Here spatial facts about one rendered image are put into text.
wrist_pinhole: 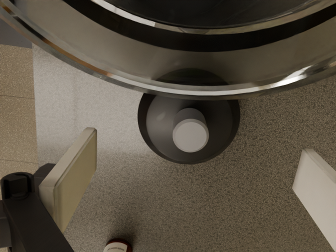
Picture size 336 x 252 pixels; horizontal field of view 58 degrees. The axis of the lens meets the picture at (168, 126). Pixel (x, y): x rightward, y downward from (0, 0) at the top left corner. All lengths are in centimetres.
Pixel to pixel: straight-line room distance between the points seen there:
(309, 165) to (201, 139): 8
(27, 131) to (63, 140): 114
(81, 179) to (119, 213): 19
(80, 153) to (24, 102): 126
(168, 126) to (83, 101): 9
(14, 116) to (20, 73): 20
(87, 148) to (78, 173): 2
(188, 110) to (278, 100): 10
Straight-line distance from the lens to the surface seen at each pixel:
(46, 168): 17
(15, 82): 141
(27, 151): 150
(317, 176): 19
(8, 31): 137
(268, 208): 36
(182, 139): 23
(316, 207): 19
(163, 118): 26
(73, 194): 16
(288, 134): 32
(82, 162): 17
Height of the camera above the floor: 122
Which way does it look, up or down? 70 degrees down
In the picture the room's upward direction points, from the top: 176 degrees counter-clockwise
